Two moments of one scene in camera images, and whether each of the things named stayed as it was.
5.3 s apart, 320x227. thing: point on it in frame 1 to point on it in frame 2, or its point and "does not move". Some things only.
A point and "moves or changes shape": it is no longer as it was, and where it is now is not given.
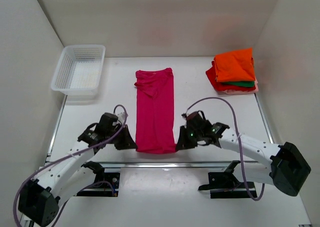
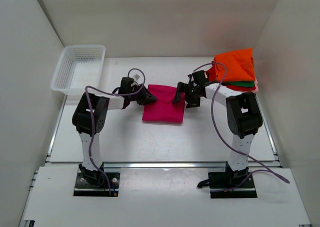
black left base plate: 106,184 does not move
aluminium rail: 165,164 does not move
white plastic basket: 78,73 does not move
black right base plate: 226,185 does not move
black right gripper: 183,143 to 181,88
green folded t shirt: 244,84 does not move
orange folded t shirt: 235,66 does not move
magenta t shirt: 155,118 moves or changes shape
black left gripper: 127,141 to 146,97
